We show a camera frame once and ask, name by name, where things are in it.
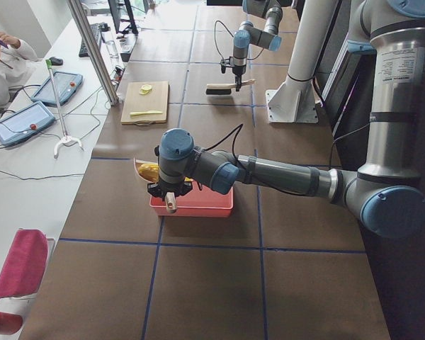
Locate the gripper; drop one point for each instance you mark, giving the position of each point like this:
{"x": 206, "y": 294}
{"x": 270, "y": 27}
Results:
{"x": 169, "y": 186}
{"x": 239, "y": 72}

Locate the wooden handle black brush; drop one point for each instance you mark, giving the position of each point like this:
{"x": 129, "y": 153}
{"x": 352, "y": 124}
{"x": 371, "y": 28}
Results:
{"x": 226, "y": 89}

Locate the pink dustpan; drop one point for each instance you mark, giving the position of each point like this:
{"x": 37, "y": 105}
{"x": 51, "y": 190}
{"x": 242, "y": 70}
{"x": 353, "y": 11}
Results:
{"x": 170, "y": 199}

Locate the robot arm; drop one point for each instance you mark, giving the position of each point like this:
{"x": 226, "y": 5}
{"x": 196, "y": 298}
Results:
{"x": 248, "y": 34}
{"x": 383, "y": 192}

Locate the pink plastic bin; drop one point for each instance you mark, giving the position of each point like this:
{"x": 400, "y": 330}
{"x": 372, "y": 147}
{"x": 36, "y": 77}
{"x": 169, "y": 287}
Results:
{"x": 197, "y": 203}

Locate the yellow-green plastic knife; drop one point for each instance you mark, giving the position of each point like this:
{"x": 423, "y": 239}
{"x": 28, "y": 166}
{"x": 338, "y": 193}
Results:
{"x": 147, "y": 112}

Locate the wooden cutting board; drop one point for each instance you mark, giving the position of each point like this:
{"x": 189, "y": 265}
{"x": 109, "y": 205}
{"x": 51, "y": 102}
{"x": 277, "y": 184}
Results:
{"x": 157, "y": 99}

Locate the white stand with pole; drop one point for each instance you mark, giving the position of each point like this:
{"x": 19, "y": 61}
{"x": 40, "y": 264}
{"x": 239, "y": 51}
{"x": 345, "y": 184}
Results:
{"x": 66, "y": 139}

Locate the black monitor stand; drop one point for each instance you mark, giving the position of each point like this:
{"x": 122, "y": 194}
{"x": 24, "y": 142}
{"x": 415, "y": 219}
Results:
{"x": 123, "y": 17}

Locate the black keyboard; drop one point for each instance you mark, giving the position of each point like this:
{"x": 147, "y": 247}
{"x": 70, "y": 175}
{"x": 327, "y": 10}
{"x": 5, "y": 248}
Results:
{"x": 96, "y": 36}

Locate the far teach pendant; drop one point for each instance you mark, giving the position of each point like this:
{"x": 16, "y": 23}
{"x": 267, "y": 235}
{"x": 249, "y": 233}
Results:
{"x": 67, "y": 85}

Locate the teach pendant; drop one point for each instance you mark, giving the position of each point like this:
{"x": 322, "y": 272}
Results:
{"x": 22, "y": 125}
{"x": 67, "y": 85}

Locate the magenta cloth on chair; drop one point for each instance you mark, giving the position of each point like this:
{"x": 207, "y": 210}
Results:
{"x": 24, "y": 265}

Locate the near teach pendant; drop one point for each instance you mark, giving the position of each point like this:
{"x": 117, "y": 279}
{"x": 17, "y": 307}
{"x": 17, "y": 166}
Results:
{"x": 22, "y": 125}

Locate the black computer mouse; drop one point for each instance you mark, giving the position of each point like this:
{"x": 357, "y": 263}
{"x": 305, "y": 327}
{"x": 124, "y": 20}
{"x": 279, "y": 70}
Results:
{"x": 56, "y": 61}

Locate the seated person in white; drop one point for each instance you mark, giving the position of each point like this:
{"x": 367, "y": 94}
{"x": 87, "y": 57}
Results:
{"x": 18, "y": 61}

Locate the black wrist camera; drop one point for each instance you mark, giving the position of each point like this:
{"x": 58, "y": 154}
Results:
{"x": 226, "y": 63}

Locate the white pillar mount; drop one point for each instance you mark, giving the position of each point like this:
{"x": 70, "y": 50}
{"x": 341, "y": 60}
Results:
{"x": 293, "y": 101}

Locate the aluminium frame post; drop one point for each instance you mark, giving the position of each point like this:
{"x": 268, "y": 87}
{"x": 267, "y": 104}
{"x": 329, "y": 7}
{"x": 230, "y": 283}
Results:
{"x": 83, "y": 26}

